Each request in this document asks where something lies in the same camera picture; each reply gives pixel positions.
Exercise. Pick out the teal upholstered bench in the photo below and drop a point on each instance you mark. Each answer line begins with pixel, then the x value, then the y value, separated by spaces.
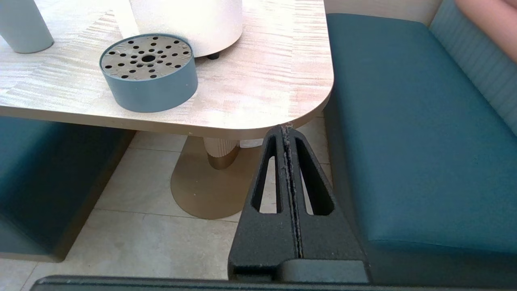
pixel 424 141
pixel 48 182

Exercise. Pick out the clear water dispenser white base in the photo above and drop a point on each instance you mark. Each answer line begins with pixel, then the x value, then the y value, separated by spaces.
pixel 194 24

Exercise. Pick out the pink bolster cushion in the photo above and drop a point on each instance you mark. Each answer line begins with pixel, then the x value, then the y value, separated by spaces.
pixel 497 20

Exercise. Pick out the grey plastic cup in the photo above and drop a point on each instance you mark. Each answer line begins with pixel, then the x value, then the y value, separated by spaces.
pixel 24 28

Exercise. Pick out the gold table pedestal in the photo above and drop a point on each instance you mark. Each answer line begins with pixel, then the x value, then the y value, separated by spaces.
pixel 202 190

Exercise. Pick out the large blue perforated drip tray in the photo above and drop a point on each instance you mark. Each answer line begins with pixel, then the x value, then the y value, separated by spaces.
pixel 153 93

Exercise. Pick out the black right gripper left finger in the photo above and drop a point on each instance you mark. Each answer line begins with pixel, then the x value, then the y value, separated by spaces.
pixel 262 242

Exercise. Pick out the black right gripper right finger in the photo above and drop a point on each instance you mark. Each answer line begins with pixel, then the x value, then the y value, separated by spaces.
pixel 327 238

